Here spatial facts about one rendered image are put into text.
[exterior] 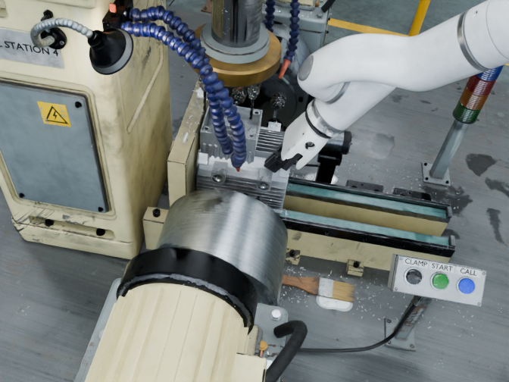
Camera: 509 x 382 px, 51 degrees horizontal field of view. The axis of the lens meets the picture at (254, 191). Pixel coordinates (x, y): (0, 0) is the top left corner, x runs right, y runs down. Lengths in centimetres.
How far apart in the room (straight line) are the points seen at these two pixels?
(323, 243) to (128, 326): 76
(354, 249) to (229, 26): 64
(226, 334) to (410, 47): 51
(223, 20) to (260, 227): 37
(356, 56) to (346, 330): 66
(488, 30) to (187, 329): 54
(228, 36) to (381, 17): 305
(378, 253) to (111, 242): 64
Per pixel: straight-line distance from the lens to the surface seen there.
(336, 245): 132
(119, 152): 106
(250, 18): 97
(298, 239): 131
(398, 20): 400
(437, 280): 108
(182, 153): 108
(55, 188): 120
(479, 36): 80
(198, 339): 62
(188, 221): 96
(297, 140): 104
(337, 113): 98
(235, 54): 98
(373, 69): 87
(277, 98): 134
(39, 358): 126
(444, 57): 83
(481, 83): 143
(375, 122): 177
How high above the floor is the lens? 191
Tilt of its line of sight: 49 degrees down
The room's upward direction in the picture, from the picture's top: 7 degrees clockwise
